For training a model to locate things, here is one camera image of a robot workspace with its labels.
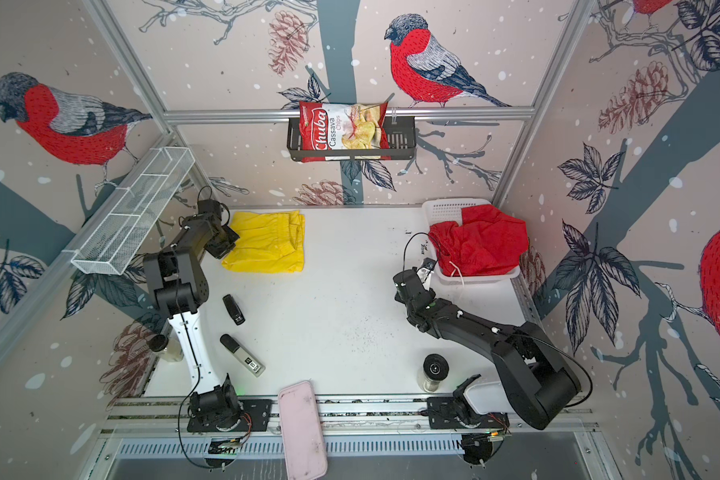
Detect white plastic basket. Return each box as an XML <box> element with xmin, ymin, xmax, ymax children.
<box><xmin>422</xmin><ymin>198</ymin><xmax>520</xmax><ymax>284</ymax></box>

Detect black wall shelf basket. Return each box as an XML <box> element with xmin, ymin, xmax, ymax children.
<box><xmin>286</xmin><ymin>116</ymin><xmax>417</xmax><ymax>163</ymax></box>

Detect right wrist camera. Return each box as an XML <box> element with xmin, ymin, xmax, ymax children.
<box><xmin>416</xmin><ymin>258</ymin><xmax>437</xmax><ymax>283</ymax></box>

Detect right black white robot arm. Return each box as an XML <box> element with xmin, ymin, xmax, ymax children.
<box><xmin>393</xmin><ymin>269</ymin><xmax>581</xmax><ymax>430</ymax></box>

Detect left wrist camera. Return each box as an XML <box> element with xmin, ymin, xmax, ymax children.
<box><xmin>197</xmin><ymin>198</ymin><xmax>227</xmax><ymax>221</ymax></box>

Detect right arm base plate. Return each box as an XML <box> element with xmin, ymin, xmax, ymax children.
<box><xmin>421</xmin><ymin>396</ymin><xmax>509</xmax><ymax>431</ymax></box>

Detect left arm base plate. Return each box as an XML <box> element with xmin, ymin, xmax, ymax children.
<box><xmin>187</xmin><ymin>398</ymin><xmax>273</xmax><ymax>433</ymax></box>

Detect jar with black lid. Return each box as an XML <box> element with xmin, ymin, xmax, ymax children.
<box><xmin>417</xmin><ymin>353</ymin><xmax>450</xmax><ymax>393</ymax></box>

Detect pink silicone case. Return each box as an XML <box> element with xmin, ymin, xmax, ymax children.
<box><xmin>277</xmin><ymin>381</ymin><xmax>328</xmax><ymax>480</ymax></box>

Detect red shorts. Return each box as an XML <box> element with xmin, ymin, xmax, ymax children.
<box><xmin>429</xmin><ymin>205</ymin><xmax>529</xmax><ymax>279</ymax></box>

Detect yellow shorts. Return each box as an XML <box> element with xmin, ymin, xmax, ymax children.
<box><xmin>222</xmin><ymin>211</ymin><xmax>305</xmax><ymax>274</ymax></box>

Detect white wire wall basket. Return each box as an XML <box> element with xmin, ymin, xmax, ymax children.
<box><xmin>71</xmin><ymin>146</ymin><xmax>195</xmax><ymax>275</ymax></box>

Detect red cassava chips bag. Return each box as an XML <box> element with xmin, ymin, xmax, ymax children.
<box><xmin>299</xmin><ymin>102</ymin><xmax>389</xmax><ymax>162</ymax></box>

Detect grey white remote device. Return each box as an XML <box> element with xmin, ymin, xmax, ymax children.
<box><xmin>220</xmin><ymin>334</ymin><xmax>265</xmax><ymax>377</ymax></box>

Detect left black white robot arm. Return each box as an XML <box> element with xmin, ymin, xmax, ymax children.
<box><xmin>143</xmin><ymin>213</ymin><xmax>243</xmax><ymax>432</ymax></box>

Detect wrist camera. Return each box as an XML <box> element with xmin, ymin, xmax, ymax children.
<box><xmin>197</xmin><ymin>198</ymin><xmax>227</xmax><ymax>221</ymax></box>
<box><xmin>416</xmin><ymin>258</ymin><xmax>437</xmax><ymax>283</ymax></box>

